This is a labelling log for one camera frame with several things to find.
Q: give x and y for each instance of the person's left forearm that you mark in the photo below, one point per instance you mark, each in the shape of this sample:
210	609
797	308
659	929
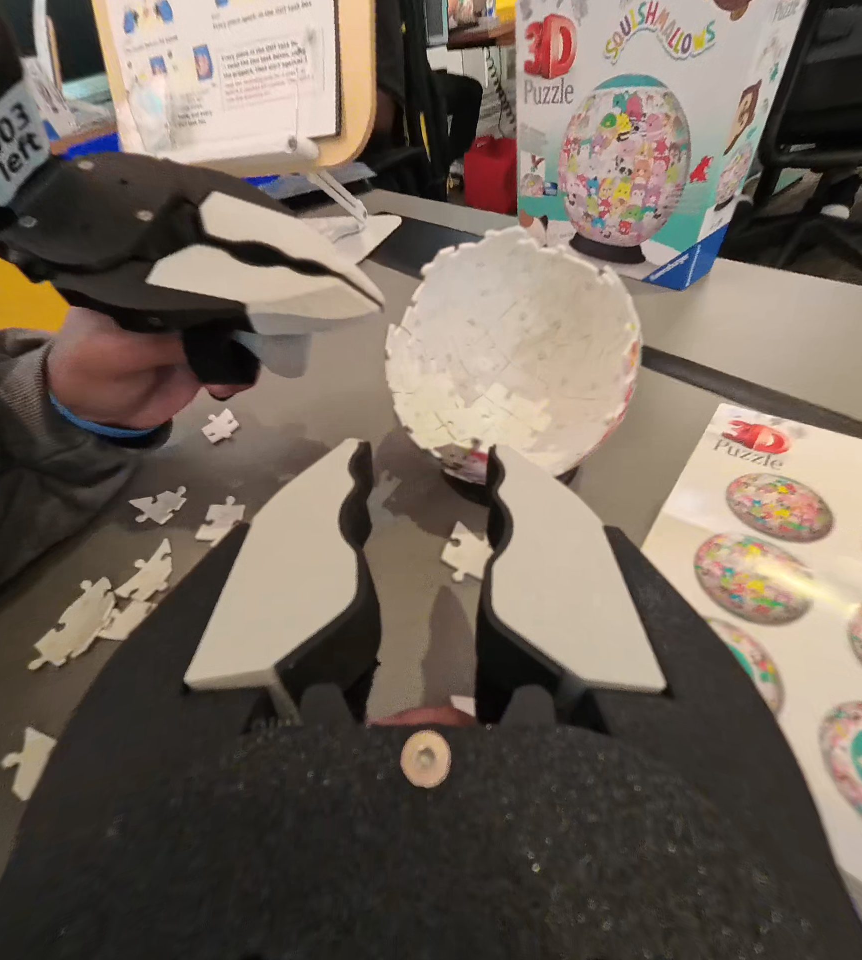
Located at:
11	465

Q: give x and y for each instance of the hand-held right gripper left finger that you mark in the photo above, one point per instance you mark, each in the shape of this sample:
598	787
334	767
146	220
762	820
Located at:
274	600

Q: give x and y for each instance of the person's left hand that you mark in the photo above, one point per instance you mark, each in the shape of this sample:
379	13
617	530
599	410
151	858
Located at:
124	375

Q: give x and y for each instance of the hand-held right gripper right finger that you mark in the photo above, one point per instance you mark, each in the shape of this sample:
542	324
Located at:
573	600

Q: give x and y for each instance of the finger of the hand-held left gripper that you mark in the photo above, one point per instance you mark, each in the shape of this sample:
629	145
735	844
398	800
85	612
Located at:
266	293
289	233

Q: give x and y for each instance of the black office chair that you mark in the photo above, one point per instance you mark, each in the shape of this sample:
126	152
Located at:
836	120

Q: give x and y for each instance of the white sheet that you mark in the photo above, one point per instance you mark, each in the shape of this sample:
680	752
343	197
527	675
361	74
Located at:
356	233

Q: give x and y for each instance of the teal puzzle box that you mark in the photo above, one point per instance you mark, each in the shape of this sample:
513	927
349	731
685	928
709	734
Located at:
641	135

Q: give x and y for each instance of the black mat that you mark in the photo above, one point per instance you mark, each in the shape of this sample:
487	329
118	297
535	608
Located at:
424	240

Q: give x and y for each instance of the puzzle instruction leaflet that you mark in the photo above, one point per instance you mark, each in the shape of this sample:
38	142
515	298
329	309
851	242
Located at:
806	630

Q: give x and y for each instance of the blue wristband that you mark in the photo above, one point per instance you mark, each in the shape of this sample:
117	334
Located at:
101	428

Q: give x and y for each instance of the colourful puzzle ball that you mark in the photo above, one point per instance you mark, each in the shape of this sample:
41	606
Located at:
513	353

